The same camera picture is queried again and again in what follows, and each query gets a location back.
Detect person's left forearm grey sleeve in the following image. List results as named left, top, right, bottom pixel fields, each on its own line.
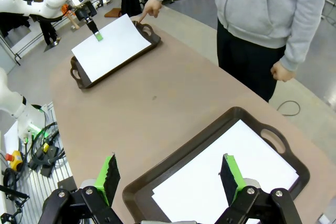
left=278, top=0, right=331, bottom=72

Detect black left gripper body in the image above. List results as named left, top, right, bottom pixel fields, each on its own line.
left=75, top=0, right=98, bottom=22

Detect white A4 paper sheet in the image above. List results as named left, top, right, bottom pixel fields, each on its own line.
left=151, top=119, right=300, bottom=224
left=71, top=13, right=153, bottom=84

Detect yellow emergency stop button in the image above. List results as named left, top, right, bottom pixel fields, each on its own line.
left=4, top=150, right=25, bottom=170

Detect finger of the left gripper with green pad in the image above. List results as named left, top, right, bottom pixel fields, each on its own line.
left=86, top=17, right=104, bottom=42

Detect black backpack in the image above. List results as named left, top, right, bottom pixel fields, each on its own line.
left=120, top=0, right=144, bottom=18

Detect brown plastic serving tray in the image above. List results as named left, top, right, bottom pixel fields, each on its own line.
left=121, top=106, right=311, bottom=224
left=69, top=19, right=162, bottom=90

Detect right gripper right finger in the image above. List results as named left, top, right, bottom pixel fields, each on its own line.
left=214, top=153, right=303, bottom=224

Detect black cable bundle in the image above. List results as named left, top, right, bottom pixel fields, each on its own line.
left=25, top=121, right=67, bottom=176

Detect black floor cable loop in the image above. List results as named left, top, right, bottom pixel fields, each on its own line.
left=276, top=100, right=301, bottom=117

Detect person's right hand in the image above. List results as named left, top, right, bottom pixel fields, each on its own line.
left=137, top=0, right=164, bottom=24

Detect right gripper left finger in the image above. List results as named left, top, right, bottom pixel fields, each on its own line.
left=39, top=152, right=124, bottom=224

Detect person's left hand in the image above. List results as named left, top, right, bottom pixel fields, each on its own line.
left=270, top=61, right=297, bottom=83

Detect person in grey hoodie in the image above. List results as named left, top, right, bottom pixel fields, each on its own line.
left=150, top=0, right=332, bottom=103

